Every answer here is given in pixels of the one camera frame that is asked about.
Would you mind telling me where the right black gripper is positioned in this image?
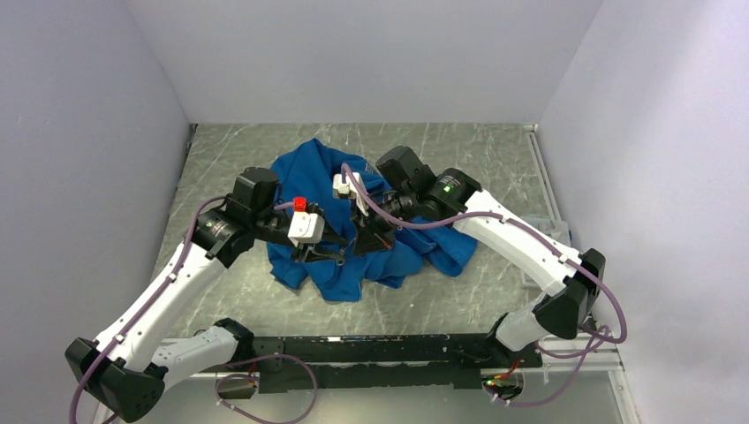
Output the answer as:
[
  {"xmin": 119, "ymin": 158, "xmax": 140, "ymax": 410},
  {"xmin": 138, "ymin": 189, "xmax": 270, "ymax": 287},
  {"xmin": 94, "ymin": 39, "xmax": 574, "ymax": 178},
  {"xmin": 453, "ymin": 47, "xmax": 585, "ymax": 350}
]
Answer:
[{"xmin": 350, "ymin": 187, "xmax": 418, "ymax": 256}]

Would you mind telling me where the blue zip jacket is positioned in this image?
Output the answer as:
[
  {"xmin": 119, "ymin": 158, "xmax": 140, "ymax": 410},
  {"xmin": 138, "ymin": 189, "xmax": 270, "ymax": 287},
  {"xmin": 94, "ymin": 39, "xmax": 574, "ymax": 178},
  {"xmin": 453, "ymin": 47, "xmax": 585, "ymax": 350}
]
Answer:
[{"xmin": 266, "ymin": 139, "xmax": 477, "ymax": 302}]

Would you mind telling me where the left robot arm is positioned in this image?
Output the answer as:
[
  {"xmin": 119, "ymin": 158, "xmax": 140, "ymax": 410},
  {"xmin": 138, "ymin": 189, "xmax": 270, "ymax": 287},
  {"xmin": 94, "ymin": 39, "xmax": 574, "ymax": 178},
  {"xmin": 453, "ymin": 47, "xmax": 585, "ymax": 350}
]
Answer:
[{"xmin": 65, "ymin": 167, "xmax": 346, "ymax": 423}]

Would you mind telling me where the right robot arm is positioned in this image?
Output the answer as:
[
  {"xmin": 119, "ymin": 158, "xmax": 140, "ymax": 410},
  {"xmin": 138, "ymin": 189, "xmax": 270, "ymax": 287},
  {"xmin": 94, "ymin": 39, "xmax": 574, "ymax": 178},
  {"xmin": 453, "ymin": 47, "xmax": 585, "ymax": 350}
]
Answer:
[{"xmin": 333, "ymin": 146, "xmax": 606, "ymax": 367}]

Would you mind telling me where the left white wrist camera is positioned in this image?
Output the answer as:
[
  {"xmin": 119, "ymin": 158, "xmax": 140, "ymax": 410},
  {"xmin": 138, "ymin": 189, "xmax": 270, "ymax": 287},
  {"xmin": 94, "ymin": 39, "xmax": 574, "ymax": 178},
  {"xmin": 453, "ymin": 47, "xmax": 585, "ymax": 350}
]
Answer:
[{"xmin": 287, "ymin": 197, "xmax": 323, "ymax": 246}]

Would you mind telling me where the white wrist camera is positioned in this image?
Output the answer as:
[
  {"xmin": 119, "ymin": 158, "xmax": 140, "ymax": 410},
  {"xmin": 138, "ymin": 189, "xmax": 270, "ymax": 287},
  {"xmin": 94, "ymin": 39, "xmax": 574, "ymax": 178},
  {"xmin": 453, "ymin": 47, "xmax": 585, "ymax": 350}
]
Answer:
[
  {"xmin": 287, "ymin": 197, "xmax": 323, "ymax": 246},
  {"xmin": 332, "ymin": 172, "xmax": 369, "ymax": 216}
]

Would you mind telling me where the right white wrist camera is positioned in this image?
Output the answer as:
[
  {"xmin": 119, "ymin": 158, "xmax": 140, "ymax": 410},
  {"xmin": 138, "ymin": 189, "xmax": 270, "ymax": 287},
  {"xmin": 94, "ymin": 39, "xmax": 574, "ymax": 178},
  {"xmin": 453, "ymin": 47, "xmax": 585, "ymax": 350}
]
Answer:
[{"xmin": 332, "ymin": 172, "xmax": 369, "ymax": 216}]

